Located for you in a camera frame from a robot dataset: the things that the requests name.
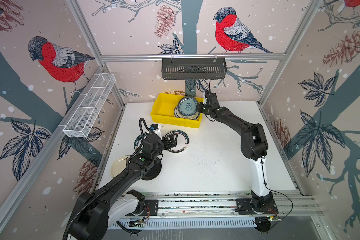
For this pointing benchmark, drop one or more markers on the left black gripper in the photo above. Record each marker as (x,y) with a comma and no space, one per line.
(173,142)

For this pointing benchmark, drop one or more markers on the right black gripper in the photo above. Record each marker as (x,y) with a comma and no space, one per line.
(200,106)

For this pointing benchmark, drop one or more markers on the teal patterned round plate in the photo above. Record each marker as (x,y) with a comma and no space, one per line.
(187,106)

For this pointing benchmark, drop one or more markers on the medium green rimmed white plate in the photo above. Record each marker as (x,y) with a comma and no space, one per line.
(182,142)

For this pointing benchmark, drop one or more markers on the black round plate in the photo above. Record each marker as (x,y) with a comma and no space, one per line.
(154,172)

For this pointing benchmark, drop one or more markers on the cream floral round plate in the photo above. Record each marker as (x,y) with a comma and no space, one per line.
(178,115)

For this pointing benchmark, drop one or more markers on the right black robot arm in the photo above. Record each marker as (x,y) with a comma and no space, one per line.
(254,146)

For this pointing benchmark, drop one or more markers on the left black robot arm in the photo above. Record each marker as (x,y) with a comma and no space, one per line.
(93,213)

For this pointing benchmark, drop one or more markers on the yellow plastic bin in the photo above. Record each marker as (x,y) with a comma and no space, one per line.
(163,112)

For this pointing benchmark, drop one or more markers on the dark lettered rim white plate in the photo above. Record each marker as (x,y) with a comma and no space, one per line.
(138,141)

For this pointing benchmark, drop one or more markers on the cream plate dark smudge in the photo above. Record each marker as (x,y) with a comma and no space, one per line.
(119,165)

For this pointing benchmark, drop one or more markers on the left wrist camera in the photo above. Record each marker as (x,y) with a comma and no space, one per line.
(156,128)

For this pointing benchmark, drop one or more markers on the black hanging wall basket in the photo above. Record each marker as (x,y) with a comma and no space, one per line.
(194,69)

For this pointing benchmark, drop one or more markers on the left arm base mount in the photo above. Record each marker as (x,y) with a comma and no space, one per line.
(150,208)

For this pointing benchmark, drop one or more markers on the white wire mesh shelf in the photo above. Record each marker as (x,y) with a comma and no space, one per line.
(86,114)

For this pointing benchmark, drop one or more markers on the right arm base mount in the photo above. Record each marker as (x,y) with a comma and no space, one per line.
(245,206)

